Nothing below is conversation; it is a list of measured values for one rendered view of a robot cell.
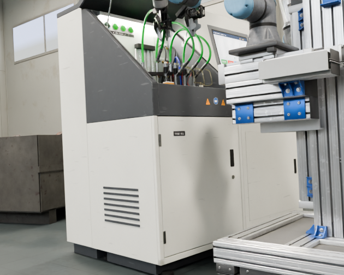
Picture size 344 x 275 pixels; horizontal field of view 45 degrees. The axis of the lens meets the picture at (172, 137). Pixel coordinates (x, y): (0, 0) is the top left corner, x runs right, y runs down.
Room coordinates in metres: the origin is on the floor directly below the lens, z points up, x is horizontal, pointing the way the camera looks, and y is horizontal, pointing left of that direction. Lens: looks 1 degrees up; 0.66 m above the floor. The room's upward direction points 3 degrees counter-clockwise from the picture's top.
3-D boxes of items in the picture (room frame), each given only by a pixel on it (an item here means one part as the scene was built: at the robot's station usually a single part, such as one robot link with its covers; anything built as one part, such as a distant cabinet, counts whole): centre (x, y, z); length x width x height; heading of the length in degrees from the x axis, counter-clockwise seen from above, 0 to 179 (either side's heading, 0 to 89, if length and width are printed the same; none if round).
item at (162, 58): (2.77, 0.03, 1.20); 0.13 x 0.03 x 0.31; 135
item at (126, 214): (2.43, 0.04, 0.39); 0.70 x 0.58 x 0.79; 135
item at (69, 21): (2.99, 0.09, 0.75); 1.40 x 0.28 x 1.50; 135
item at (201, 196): (2.23, -0.16, 0.44); 0.65 x 0.02 x 0.68; 135
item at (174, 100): (2.24, -0.15, 0.87); 0.62 x 0.04 x 0.16; 135
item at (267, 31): (1.77, -0.41, 1.09); 0.15 x 0.15 x 0.10
